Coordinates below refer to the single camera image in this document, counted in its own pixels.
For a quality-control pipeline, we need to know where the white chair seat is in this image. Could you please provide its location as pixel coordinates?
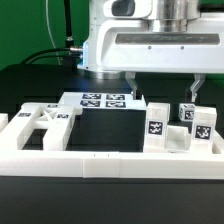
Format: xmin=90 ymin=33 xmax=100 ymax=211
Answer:
xmin=143 ymin=125 xmax=224 ymax=155

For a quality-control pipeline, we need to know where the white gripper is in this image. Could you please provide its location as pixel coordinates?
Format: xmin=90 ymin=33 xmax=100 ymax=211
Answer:
xmin=88 ymin=0 xmax=224 ymax=102

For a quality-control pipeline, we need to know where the white block at left edge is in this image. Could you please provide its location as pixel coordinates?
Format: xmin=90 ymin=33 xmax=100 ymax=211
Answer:
xmin=0 ymin=113 xmax=8 ymax=132

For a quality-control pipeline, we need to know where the white U-shaped obstacle fence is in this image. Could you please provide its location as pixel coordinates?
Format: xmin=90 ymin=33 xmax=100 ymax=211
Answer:
xmin=0 ymin=120 xmax=224 ymax=180

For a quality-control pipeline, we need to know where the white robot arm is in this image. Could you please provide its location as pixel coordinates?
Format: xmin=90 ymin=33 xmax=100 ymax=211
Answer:
xmin=78 ymin=0 xmax=224 ymax=93

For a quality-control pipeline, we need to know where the white thin cable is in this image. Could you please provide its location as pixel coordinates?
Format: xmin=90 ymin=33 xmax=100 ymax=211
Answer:
xmin=45 ymin=0 xmax=63 ymax=66

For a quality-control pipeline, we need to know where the white sheet with tags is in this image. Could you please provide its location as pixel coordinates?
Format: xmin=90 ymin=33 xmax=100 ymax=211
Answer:
xmin=59 ymin=92 xmax=146 ymax=110

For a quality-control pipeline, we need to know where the black vertical cable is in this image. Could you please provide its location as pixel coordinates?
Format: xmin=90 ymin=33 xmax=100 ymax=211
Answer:
xmin=63 ymin=0 xmax=75 ymax=51

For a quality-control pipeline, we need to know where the black cable thick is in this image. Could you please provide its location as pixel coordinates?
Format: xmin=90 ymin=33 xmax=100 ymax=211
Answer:
xmin=20 ymin=46 xmax=84 ymax=66

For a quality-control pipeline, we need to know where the white chair back frame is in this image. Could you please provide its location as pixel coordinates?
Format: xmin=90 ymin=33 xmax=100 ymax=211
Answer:
xmin=0 ymin=103 xmax=83 ymax=151

